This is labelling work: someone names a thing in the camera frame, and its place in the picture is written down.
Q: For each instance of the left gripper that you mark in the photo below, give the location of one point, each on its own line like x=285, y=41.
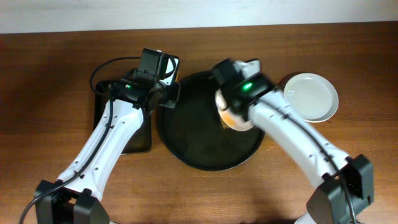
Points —
x=171, y=94

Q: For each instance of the pink white plate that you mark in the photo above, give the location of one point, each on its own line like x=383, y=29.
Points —
x=230, y=119

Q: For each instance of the pale green plate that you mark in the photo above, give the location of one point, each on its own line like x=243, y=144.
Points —
x=312, y=96

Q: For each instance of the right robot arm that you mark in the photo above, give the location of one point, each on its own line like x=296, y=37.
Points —
x=344, y=186

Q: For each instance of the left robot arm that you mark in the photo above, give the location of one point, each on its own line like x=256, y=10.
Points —
x=76, y=195

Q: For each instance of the black rectangular tray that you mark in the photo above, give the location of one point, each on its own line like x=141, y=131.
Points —
x=143, y=137

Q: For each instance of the black round tray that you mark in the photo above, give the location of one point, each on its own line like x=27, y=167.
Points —
x=193, y=132

